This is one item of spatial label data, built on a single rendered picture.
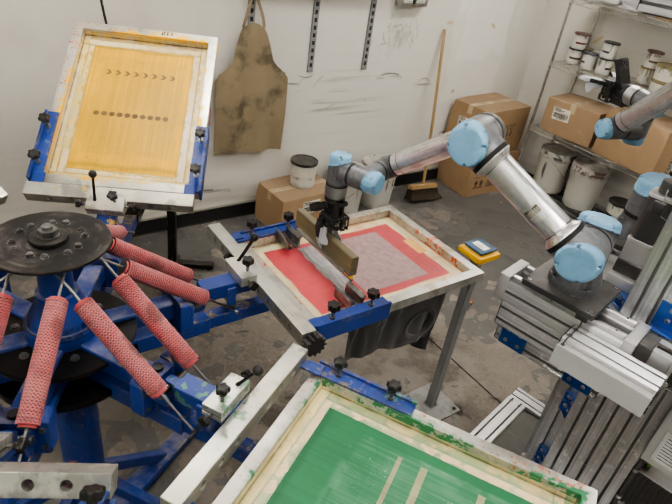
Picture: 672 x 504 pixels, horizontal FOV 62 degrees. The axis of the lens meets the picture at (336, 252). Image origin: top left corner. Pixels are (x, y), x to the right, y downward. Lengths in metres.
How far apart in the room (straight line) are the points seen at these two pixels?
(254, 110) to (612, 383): 2.96
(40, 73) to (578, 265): 2.89
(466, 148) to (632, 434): 1.12
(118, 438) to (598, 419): 1.96
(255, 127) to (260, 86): 0.28
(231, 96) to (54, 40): 1.06
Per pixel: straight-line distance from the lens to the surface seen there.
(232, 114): 3.90
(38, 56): 3.53
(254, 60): 3.88
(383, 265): 2.20
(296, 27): 4.04
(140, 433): 2.79
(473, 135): 1.54
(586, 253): 1.56
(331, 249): 1.96
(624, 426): 2.17
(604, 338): 1.79
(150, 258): 1.77
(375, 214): 2.50
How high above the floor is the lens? 2.14
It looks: 32 degrees down
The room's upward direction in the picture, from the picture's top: 9 degrees clockwise
